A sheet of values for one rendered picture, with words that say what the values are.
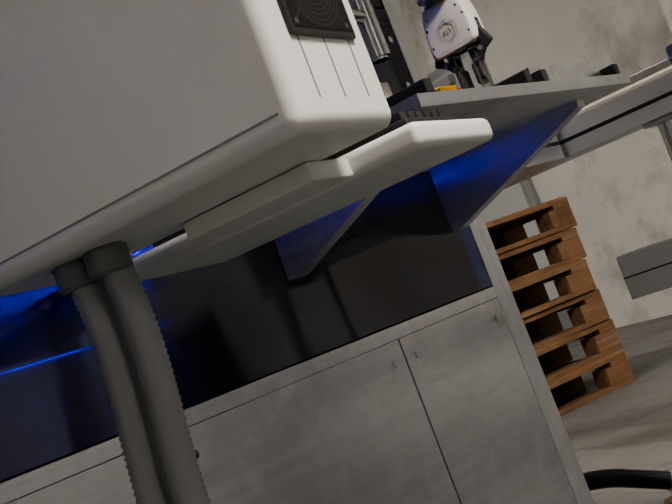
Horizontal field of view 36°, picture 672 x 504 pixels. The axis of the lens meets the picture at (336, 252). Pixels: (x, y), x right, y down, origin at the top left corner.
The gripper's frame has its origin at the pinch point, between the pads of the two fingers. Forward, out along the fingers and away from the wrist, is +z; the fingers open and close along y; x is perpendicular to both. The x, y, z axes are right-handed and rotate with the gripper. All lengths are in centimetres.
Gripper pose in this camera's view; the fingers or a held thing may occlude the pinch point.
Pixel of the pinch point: (473, 77)
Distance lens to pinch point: 197.7
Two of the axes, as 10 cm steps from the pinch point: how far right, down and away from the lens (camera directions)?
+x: 6.1, -1.7, 7.7
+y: 7.1, -3.2, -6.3
